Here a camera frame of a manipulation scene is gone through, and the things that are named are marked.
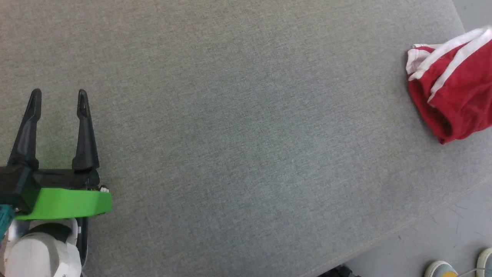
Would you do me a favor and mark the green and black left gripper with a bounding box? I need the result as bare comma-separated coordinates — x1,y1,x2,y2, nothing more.
7,88,113,221

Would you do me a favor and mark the black object under sofa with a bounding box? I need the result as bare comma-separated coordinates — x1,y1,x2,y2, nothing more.
318,264,361,277

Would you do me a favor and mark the red garment with white stripes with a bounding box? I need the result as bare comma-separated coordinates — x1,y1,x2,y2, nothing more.
406,26,492,145

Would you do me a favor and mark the thin white floor cable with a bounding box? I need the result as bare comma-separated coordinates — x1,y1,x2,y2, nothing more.
457,268,492,277

